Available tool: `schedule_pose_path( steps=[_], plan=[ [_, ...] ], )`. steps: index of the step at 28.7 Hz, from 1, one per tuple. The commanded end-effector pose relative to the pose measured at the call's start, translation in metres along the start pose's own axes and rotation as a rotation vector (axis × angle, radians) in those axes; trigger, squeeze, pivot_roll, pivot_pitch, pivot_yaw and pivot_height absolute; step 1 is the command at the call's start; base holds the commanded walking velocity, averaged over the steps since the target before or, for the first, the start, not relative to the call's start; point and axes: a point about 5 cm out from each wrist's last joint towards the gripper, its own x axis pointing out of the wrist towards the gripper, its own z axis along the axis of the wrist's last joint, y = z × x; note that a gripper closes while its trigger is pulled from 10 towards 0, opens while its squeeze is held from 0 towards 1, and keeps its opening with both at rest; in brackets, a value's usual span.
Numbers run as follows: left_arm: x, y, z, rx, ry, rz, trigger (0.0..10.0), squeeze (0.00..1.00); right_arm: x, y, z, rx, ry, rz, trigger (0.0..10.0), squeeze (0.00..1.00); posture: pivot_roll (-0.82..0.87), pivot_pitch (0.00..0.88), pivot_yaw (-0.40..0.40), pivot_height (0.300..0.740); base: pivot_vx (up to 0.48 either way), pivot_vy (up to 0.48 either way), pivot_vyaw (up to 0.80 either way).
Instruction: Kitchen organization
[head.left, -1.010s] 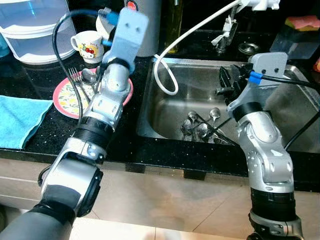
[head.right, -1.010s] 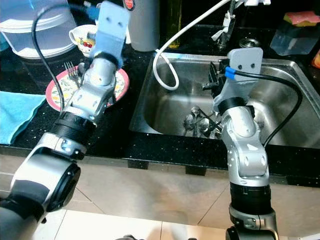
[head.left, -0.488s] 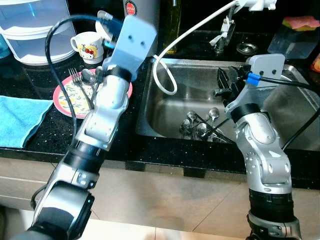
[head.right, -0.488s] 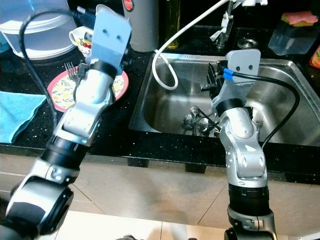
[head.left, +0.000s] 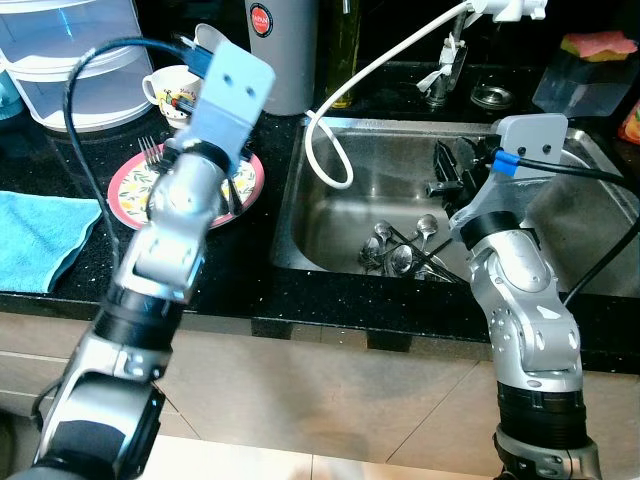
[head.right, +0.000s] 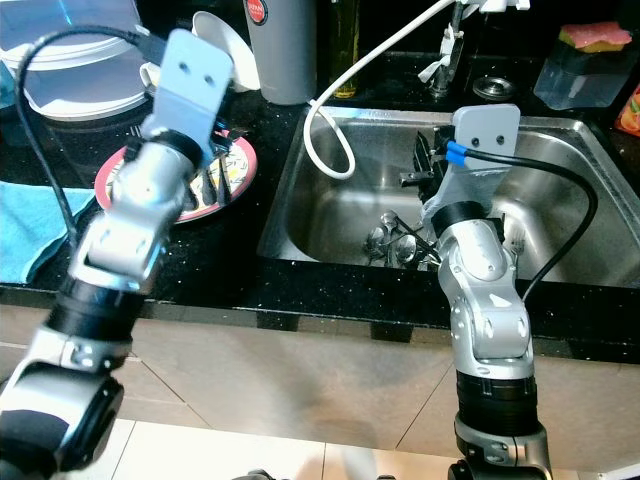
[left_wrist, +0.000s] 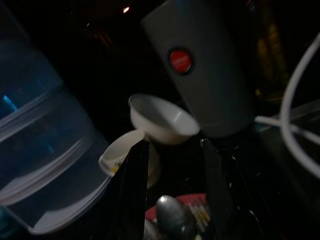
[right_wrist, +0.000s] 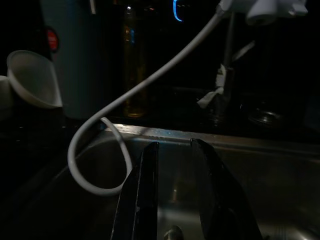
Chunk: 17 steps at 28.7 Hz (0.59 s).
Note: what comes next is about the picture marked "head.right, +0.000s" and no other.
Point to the steel spoon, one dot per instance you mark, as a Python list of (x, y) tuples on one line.
[(410, 250), (379, 245), (390, 220)]

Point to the steel fork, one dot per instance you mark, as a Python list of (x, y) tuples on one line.
[(140, 140)]

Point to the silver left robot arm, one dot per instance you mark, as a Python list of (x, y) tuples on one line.
[(150, 220)]

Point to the round steel sink strainer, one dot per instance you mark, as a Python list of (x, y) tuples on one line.
[(492, 88)]

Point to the steel faucet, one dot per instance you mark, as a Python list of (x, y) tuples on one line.
[(445, 60)]

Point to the stainless steel sink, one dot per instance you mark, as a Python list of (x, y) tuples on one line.
[(320, 215)]

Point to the white bowl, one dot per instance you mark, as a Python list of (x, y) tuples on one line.
[(245, 55)]

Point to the white cartoon mug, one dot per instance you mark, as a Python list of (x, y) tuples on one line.
[(155, 80)]

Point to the grey tumbler red label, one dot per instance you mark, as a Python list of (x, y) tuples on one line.
[(280, 55)]

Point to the pink plate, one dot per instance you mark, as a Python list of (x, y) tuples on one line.
[(101, 180)]

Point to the olive oil bottle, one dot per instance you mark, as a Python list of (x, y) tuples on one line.
[(342, 50)]

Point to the white faucet filter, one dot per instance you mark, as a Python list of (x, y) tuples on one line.
[(495, 5)]

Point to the blue cup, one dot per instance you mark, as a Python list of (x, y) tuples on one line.
[(7, 85)]

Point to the pink yellow sponge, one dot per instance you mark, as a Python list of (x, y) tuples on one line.
[(598, 37)]

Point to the blue towel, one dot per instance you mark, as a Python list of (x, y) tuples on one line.
[(35, 235)]

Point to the red packet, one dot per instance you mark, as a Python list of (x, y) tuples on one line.
[(630, 110)]

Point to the beige cabinet front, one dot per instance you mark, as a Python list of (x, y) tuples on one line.
[(310, 380)]

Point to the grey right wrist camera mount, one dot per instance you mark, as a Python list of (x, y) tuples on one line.
[(488, 125)]

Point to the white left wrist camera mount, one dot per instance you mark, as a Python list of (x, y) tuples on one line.
[(198, 90)]

